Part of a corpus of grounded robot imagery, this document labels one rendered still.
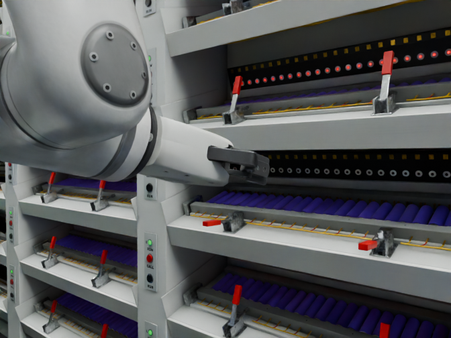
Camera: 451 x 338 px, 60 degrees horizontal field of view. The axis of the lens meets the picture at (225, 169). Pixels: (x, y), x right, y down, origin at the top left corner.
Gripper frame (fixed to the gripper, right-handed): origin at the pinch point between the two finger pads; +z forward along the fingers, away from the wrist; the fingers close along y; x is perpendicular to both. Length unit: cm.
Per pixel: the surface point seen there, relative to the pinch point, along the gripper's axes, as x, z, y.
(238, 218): -5.9, 20.9, -13.4
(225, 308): -23.9, 28.2, -19.0
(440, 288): -10.6, 20.3, 19.9
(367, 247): -6.9, 13.1, 12.9
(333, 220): -4.0, 22.8, 3.8
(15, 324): -51, 27, -102
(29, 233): -21, 25, -100
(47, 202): -10, 20, -83
